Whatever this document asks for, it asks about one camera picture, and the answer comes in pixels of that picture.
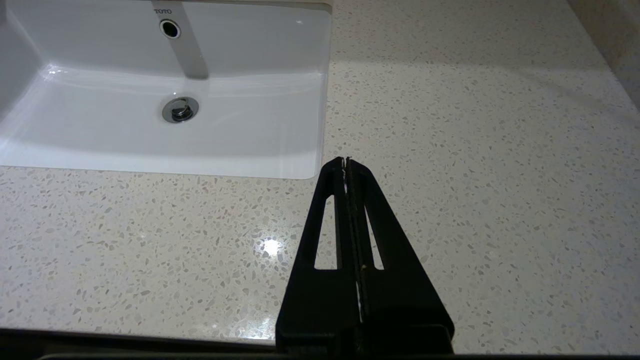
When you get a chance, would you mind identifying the chrome overflow hole ring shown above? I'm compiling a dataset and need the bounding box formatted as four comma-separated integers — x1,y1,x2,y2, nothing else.
159,18,181,39

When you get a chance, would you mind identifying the chrome sink drain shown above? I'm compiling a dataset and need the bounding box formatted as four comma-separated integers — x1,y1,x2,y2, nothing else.
161,96,200,124

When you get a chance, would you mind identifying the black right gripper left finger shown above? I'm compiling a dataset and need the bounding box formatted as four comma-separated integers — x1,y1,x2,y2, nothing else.
275,156,362,352

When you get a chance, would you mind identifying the white ceramic sink basin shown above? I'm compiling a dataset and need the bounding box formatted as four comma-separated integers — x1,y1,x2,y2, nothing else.
0,0,334,181

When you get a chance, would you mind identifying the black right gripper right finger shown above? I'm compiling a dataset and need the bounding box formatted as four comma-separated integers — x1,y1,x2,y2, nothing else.
345,157,455,352

